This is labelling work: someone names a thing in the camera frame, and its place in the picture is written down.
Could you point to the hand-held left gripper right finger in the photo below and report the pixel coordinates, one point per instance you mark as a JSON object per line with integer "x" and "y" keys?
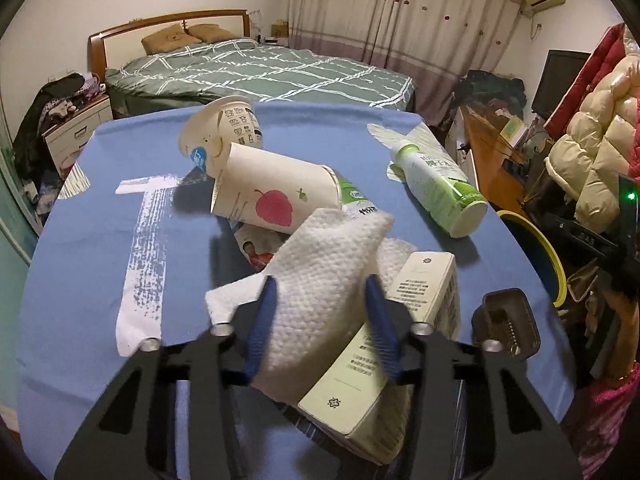
{"x": 380, "y": 325}

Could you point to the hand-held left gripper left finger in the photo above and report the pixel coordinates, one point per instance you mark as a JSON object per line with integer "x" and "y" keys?
{"x": 262, "y": 325}

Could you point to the cream carton box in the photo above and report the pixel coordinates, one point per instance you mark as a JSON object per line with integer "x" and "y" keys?
{"x": 425, "y": 285}

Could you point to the yellow-rimmed trash bin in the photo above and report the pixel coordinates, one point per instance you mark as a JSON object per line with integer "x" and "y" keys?
{"x": 552, "y": 260}

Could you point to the white paper towel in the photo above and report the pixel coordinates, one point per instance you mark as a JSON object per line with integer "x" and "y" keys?
{"x": 320, "y": 270}

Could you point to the paper cup with red leaf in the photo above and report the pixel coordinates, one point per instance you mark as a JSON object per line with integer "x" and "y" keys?
{"x": 270, "y": 180}

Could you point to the green and white bottle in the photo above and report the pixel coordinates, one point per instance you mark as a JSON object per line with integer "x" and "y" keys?
{"x": 440, "y": 190}

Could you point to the person's right forearm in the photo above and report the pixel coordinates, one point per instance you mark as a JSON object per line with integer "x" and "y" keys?
{"x": 625, "y": 340}

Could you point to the crumpled snack wrapper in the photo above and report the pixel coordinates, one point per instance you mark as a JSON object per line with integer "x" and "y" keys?
{"x": 255, "y": 252}

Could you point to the cream puffer jacket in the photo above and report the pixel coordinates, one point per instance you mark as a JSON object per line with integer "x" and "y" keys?
{"x": 605, "y": 130}

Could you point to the dark brown plastic container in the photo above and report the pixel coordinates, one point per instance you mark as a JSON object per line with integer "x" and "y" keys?
{"x": 505, "y": 315}

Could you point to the green and white tube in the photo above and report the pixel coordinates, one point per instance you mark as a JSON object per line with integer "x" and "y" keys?
{"x": 357, "y": 200}

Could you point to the wooden white cabinet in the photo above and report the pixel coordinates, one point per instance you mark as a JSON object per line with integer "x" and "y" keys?
{"x": 495, "y": 160}

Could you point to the black monitor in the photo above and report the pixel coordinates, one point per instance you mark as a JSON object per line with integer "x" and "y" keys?
{"x": 560, "y": 80}

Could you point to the red coat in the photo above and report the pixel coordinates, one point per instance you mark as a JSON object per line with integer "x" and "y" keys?
{"x": 600, "y": 65}

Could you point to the blue printed tablecloth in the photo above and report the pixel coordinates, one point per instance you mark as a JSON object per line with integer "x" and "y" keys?
{"x": 75, "y": 260}

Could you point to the dark clothes heap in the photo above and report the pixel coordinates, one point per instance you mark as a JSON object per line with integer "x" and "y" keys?
{"x": 490, "y": 92}

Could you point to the white yogurt cup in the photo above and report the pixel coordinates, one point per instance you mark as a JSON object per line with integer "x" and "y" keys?
{"x": 225, "y": 120}

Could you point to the green striped bed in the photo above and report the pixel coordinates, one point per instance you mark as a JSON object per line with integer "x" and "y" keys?
{"x": 280, "y": 70}

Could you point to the white nightstand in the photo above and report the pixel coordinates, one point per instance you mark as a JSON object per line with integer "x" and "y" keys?
{"x": 75, "y": 130}

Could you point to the plain brown pillow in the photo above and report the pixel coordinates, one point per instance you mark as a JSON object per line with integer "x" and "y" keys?
{"x": 212, "y": 32}

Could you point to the brown pillow with face print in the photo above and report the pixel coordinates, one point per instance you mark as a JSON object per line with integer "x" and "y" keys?
{"x": 167, "y": 39}

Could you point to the pink and purple curtain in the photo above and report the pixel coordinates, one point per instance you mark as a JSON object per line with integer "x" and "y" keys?
{"x": 400, "y": 20}

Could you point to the wooden bed headboard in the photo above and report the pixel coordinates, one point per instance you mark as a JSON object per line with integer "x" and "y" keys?
{"x": 125, "y": 27}

